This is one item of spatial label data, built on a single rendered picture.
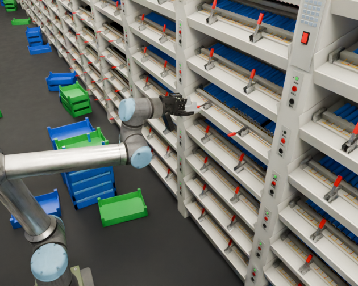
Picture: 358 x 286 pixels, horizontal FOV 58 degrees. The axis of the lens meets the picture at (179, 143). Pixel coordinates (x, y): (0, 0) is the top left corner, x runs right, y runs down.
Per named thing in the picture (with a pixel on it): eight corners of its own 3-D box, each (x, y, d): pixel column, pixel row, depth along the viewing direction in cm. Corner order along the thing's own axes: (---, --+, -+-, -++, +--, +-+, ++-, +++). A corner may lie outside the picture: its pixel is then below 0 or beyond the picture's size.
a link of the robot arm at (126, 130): (121, 154, 135) (125, 129, 129) (115, 138, 144) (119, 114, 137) (143, 152, 139) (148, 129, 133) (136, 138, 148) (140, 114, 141)
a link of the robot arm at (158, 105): (152, 122, 135) (142, 112, 142) (162, 121, 138) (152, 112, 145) (155, 102, 131) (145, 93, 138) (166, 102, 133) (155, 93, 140)
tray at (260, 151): (269, 168, 124) (267, 151, 117) (187, 103, 167) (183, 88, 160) (308, 140, 128) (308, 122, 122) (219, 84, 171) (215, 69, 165)
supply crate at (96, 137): (63, 165, 199) (60, 154, 194) (56, 148, 213) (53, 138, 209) (109, 151, 210) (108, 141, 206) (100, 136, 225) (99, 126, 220)
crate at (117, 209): (103, 227, 209) (101, 219, 205) (98, 205, 225) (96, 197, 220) (148, 215, 217) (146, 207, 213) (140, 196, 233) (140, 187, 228)
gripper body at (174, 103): (188, 99, 140) (165, 100, 133) (185, 117, 144) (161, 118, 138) (180, 92, 145) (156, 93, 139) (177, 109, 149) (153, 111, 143)
